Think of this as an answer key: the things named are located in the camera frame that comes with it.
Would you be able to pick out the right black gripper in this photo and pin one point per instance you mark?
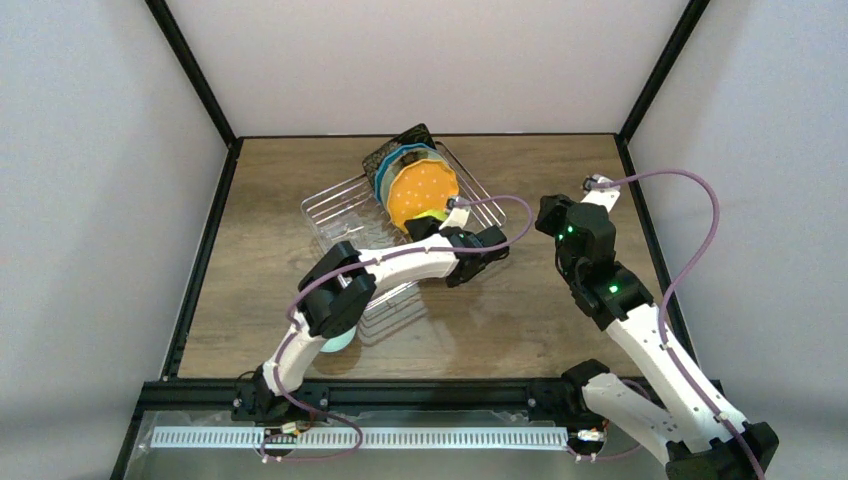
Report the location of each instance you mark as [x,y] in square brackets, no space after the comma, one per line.
[549,213]

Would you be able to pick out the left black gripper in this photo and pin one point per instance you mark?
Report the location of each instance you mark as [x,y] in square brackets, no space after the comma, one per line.
[429,227]

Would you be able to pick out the orange plate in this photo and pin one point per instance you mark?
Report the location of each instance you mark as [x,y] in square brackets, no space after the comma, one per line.
[418,188]

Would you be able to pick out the light blue floral plate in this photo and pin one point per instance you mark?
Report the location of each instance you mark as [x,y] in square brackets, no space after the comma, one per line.
[401,162]

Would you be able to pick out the metal wire dish rack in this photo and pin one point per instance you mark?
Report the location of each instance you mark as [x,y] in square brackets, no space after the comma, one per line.
[350,211]

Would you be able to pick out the black floral square plate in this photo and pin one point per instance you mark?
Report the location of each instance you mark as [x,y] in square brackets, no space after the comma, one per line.
[417,134]

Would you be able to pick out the yellow-green small bowl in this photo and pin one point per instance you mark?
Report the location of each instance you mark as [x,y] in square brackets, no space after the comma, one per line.
[439,215]

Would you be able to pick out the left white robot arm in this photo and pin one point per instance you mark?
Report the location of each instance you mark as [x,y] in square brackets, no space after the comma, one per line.
[333,296]

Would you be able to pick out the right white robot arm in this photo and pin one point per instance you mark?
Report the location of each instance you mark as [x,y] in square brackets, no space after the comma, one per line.
[694,432]

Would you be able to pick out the pale green small bowl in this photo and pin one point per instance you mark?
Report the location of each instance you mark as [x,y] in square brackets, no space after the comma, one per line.
[339,343]

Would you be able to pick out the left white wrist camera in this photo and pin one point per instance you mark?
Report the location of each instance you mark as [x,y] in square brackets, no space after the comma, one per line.
[458,212]

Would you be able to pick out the right black frame post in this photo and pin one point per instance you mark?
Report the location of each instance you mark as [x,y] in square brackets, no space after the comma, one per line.
[684,28]

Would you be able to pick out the black frame post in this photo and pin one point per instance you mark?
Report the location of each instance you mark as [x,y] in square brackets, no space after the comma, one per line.
[180,47]
[684,28]

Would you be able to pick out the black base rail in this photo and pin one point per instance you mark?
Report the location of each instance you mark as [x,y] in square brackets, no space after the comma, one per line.
[541,399]

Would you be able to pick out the white slotted cable duct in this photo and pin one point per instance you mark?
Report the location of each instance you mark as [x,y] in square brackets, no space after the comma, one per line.
[341,438]

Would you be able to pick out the left black frame post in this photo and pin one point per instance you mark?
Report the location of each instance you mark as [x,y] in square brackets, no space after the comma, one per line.
[180,47]

